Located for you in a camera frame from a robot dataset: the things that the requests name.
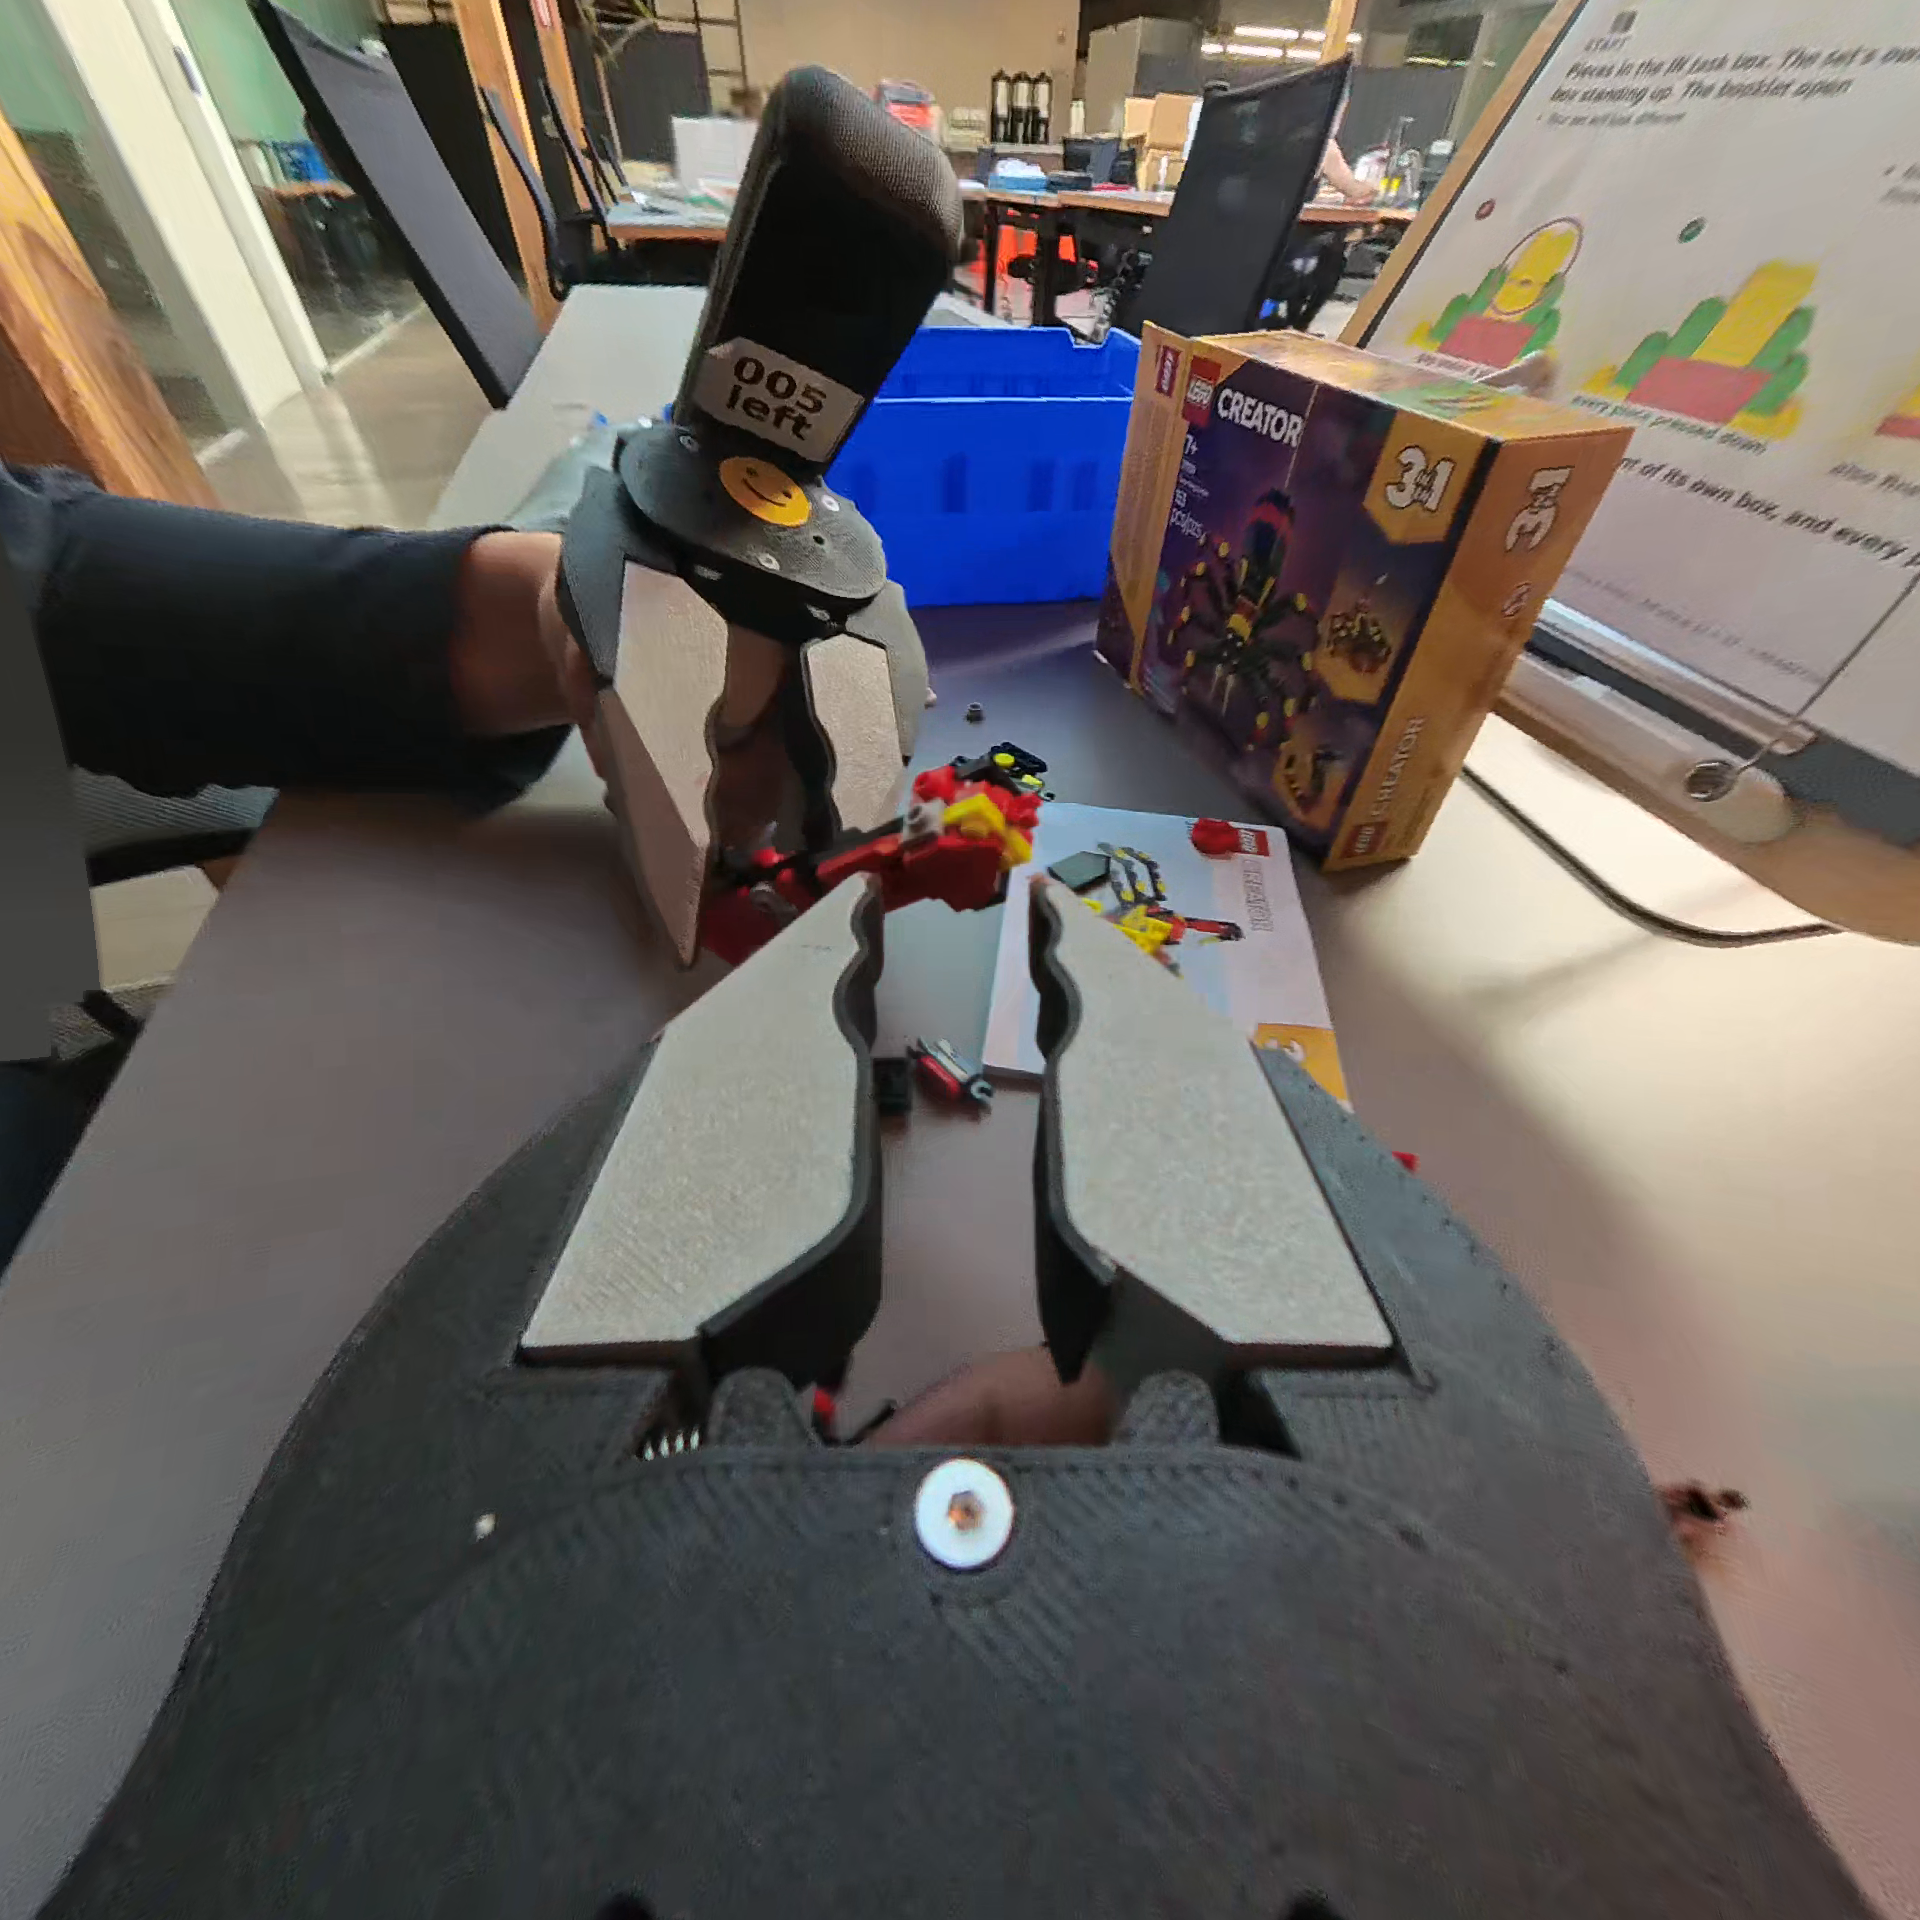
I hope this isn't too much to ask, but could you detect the person's left hand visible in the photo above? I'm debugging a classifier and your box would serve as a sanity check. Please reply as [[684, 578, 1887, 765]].
[[449, 525, 798, 874]]

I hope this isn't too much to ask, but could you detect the person's left forearm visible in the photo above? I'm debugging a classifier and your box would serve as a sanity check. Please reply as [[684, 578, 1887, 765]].
[[0, 467, 570, 806]]

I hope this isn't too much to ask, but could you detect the pile of lego pieces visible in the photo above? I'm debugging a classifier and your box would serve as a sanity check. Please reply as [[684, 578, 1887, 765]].
[[870, 1036, 999, 1120]]

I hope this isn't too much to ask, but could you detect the blue plastic bin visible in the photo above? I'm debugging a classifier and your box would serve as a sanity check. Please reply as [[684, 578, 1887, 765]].
[[825, 324, 1142, 610]]

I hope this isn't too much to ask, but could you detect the purple lego set box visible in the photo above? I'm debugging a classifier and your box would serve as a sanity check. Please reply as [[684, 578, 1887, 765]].
[[1094, 322, 1637, 874]]

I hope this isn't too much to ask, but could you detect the printed instruction sheet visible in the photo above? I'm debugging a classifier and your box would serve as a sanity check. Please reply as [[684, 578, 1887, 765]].
[[1350, 0, 1920, 723]]

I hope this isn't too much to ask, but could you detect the open spider instruction booklet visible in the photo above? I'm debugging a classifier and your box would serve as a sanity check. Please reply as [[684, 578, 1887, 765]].
[[984, 795, 1352, 1107]]

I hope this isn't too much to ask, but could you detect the red yellow black lego model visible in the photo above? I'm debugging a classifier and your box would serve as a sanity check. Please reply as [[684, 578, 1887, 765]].
[[705, 751, 1050, 963]]

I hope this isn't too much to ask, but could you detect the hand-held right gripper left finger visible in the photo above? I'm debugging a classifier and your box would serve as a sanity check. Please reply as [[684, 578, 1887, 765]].
[[518, 886, 885, 1387]]

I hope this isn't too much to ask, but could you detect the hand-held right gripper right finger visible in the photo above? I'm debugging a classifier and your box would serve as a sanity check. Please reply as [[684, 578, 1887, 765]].
[[1030, 880, 1396, 1391]]

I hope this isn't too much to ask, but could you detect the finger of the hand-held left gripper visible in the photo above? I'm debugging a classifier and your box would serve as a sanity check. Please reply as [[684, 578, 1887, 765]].
[[564, 550, 741, 970], [791, 600, 936, 847]]

